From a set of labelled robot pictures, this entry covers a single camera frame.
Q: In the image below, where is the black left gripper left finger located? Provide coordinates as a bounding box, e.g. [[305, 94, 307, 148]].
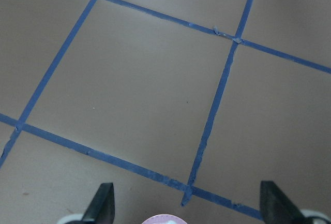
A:
[[58, 183, 115, 224]]

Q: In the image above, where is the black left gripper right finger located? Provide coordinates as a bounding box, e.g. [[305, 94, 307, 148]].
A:
[[260, 181, 330, 223]]

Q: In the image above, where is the pink mesh cup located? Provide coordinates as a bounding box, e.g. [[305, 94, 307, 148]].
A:
[[142, 214, 187, 224]]

